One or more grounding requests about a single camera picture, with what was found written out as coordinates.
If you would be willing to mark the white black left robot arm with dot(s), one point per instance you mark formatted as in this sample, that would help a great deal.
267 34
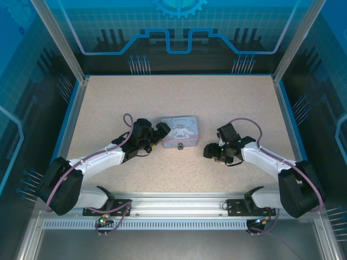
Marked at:
100 159

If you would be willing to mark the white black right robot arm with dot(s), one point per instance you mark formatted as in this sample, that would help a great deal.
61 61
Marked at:
260 157

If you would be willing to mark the small LED connector board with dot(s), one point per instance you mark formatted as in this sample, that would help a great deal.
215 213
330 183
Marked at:
260 221
104 220

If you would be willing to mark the aluminium frame post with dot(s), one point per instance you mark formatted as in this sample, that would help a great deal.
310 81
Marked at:
62 46
295 46

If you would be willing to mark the cartoon print tin box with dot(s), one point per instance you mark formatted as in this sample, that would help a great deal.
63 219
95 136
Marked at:
179 130

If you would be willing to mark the aluminium frame side rail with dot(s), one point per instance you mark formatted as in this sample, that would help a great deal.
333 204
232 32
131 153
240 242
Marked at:
292 127
67 116

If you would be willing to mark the small padlock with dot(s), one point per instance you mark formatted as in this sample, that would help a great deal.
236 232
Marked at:
180 146

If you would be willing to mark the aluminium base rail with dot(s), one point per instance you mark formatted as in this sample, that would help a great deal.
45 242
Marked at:
179 205

